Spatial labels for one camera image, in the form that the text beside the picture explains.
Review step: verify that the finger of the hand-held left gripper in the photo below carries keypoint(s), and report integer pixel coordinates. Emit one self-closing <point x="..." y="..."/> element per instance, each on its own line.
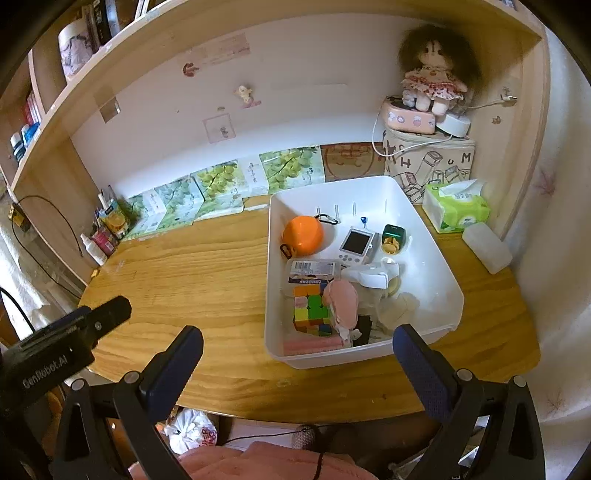
<point x="113" y="316"/>

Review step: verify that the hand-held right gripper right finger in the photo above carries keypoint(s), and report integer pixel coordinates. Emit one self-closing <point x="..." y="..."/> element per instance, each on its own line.
<point x="420" y="364"/>

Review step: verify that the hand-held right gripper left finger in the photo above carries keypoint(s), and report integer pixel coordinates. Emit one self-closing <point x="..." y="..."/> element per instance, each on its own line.
<point x="171" y="364"/>

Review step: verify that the beige hexagonal box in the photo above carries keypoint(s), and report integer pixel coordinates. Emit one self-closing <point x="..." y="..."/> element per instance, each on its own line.
<point x="401" y="309"/>

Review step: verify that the black charger plug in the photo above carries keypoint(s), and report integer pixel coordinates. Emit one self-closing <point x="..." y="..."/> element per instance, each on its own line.
<point x="364" y="330"/>

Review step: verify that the gold round tin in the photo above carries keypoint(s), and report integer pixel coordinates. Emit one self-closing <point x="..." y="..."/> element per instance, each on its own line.
<point x="392" y="287"/>

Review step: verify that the pink compact brush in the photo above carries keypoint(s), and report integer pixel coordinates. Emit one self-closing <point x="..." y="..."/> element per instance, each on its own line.
<point x="344" y="304"/>

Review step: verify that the white handheld thermometer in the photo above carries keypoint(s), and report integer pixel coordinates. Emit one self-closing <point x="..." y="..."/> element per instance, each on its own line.
<point x="369" y="277"/>

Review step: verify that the white plastic storage bin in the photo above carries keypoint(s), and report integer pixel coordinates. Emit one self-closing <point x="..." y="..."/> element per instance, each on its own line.
<point x="415" y="258"/>

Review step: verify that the multicoloured puzzle cube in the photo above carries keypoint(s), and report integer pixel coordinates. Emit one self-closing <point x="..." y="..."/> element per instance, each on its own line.
<point x="309" y="314"/>

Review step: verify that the green bottle with gold cap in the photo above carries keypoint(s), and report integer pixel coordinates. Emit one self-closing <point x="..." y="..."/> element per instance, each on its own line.
<point x="395" y="235"/>

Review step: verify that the white handheld game console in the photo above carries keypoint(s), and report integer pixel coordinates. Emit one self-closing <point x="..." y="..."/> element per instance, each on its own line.
<point x="356" y="244"/>

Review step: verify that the clear labelled plastic box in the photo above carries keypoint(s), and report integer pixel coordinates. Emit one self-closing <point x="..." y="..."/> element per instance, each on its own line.
<point x="309" y="272"/>

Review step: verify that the black carabiner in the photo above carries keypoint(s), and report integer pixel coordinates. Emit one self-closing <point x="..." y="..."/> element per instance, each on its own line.
<point x="328" y="219"/>

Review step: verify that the orange round case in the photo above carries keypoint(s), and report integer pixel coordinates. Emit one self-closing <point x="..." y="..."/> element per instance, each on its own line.
<point x="302" y="233"/>

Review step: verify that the white spray bottle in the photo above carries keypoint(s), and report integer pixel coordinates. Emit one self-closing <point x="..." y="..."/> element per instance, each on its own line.
<point x="94" y="251"/>

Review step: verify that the white plastic bag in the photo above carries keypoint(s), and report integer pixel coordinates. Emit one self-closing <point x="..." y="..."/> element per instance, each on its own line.
<point x="191" y="431"/>

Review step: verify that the red can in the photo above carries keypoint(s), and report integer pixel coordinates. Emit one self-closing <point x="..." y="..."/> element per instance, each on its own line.
<point x="104" y="242"/>

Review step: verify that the orange print drink carton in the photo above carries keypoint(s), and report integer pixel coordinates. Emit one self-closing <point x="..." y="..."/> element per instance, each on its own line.
<point x="114" y="221"/>

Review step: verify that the person's pink fleece clothing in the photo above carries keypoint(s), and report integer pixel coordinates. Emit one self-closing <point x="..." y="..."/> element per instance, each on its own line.
<point x="258" y="464"/>

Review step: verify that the white glasses case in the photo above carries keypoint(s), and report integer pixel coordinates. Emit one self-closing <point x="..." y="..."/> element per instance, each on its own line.
<point x="487" y="249"/>

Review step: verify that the green tissue pack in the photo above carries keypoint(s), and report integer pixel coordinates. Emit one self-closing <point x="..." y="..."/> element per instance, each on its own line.
<point x="455" y="207"/>

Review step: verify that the white floral curtain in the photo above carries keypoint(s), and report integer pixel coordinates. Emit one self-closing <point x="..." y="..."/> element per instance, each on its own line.
<point x="563" y="230"/>

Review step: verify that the blue capped bottles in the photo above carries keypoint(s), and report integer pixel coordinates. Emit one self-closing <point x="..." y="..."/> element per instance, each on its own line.
<point x="23" y="141"/>

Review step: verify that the letter print canvas bag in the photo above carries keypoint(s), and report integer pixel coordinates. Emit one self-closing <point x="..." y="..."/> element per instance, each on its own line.
<point x="443" y="161"/>

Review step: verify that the brown cardboard sheet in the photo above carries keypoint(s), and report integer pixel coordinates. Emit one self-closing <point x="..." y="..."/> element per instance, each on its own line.
<point x="351" y="161"/>

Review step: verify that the white round charger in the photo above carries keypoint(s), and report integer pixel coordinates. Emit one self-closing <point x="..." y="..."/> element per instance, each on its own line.
<point x="455" y="124"/>

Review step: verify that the pink oval box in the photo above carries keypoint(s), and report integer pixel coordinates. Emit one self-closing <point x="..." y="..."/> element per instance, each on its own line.
<point x="408" y="120"/>

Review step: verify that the white printed roll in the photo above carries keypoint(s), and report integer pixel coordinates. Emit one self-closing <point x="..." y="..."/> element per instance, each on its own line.
<point x="76" y="50"/>

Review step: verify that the wooden shelf unit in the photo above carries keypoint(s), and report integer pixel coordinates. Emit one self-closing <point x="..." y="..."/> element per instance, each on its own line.
<point x="152" y="50"/>

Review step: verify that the pale tape strip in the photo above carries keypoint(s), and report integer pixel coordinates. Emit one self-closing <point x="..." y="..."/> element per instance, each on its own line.
<point x="226" y="48"/>

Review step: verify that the row of shelf books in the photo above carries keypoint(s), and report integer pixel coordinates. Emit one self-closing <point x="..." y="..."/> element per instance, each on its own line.
<point x="104" y="21"/>

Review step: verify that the brown haired doll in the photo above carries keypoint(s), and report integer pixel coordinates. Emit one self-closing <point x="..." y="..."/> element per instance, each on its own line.
<point x="434" y="69"/>

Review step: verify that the clear square wall hook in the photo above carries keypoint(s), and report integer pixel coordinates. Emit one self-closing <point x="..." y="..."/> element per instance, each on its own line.
<point x="219" y="129"/>

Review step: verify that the yellow bear wall sticker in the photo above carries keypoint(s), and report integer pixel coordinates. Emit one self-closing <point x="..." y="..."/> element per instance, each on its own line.
<point x="244" y="96"/>

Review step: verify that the red wall sticker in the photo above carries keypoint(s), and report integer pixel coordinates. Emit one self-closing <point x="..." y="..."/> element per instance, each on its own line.
<point x="190" y="69"/>

